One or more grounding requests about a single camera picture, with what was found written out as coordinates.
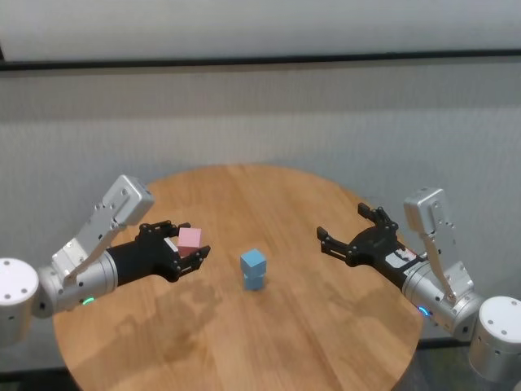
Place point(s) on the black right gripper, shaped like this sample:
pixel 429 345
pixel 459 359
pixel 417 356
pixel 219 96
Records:
pixel 382 250

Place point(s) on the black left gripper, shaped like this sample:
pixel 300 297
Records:
pixel 142 258

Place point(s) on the pink cube block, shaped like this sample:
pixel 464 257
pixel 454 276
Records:
pixel 189 241

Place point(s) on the blue cube block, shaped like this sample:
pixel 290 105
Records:
pixel 252 262
pixel 254 283

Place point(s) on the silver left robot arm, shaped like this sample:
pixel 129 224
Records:
pixel 61 289

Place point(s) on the black wall rail strip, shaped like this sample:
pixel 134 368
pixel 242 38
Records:
pixel 260 59

